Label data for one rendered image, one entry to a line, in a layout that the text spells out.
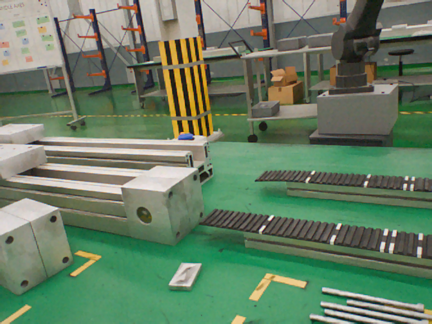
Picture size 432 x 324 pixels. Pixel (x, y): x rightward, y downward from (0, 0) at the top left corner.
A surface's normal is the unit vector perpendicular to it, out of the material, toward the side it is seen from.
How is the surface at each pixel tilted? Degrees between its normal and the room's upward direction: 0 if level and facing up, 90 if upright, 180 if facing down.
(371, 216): 0
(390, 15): 90
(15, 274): 90
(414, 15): 90
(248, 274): 0
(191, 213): 90
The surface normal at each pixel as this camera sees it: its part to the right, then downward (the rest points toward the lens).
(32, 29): -0.18, 0.33
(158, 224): -0.48, 0.33
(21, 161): 0.87, 0.04
